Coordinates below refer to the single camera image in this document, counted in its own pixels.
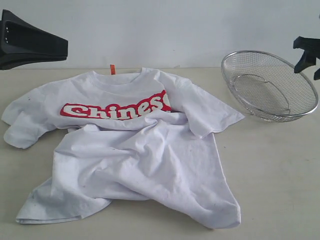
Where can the round wire mesh basket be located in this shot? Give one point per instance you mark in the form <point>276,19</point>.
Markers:
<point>266,86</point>

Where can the white t-shirt red lettering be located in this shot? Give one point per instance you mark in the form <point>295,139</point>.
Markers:
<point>148,135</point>

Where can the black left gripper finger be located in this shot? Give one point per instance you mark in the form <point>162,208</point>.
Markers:
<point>20,37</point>
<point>10,61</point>

